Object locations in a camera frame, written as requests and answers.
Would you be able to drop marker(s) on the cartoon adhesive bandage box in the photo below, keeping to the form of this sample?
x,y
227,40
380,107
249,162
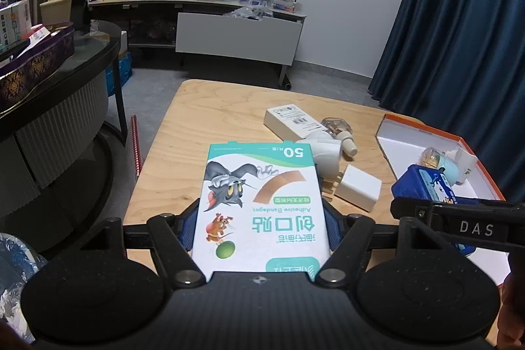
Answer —
x,y
258,206

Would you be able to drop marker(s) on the white medicine boxes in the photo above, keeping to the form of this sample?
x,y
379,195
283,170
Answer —
x,y
14,22

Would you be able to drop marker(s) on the red stick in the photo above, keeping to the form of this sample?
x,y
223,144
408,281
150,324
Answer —
x,y
136,147

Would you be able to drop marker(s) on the clear glass refill bottle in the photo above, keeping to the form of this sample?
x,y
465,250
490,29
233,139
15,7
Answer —
x,y
338,128

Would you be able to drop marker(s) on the tan cardboard box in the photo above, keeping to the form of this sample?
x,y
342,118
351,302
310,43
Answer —
x,y
55,11

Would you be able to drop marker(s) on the orange-rimmed white box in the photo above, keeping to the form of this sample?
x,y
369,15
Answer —
x,y
404,145

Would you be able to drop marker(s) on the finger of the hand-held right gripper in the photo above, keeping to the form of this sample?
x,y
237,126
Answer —
x,y
414,210

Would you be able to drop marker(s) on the white plug-in heater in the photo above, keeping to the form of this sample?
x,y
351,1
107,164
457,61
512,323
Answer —
x,y
326,153

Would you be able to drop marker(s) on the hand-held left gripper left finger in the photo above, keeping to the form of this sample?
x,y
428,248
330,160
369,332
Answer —
x,y
189,229

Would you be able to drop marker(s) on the blue and white cartons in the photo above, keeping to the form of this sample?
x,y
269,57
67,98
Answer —
x,y
122,65

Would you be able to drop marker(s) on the white television console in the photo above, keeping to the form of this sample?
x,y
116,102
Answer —
x,y
156,22

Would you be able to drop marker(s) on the black roll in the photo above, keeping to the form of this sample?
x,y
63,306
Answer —
x,y
286,82

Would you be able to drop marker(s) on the purple patterned tin box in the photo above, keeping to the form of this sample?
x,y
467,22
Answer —
x,y
37,67

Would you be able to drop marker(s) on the clear crumpled plastic bag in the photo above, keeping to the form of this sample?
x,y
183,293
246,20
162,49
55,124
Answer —
x,y
18,276

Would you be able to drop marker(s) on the blue cartoon box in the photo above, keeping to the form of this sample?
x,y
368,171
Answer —
x,y
426,184

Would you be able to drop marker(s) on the blue curtain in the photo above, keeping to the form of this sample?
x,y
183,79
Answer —
x,y
459,26

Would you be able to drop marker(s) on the person's right hand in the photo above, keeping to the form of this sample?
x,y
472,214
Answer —
x,y
514,305

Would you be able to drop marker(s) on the pile of small packets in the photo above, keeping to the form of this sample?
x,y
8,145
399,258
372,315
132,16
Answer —
x,y
266,1

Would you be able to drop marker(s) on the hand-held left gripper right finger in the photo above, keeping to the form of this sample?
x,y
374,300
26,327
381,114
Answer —
x,y
334,231

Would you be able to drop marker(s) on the white plug-in device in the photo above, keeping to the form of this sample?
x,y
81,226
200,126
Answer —
x,y
465,165

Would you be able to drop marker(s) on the white charger adapter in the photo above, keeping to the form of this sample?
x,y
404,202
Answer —
x,y
357,188

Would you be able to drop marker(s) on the light blue toothpick holder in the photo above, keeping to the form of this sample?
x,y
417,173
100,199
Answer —
x,y
434,165

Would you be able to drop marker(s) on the round black coffee table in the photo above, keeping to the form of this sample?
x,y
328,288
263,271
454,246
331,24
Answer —
x,y
69,116

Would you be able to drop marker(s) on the white rectangular carton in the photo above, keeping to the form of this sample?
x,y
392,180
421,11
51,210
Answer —
x,y
291,120

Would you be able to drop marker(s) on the clutter of clear bags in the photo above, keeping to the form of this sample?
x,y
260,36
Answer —
x,y
248,12

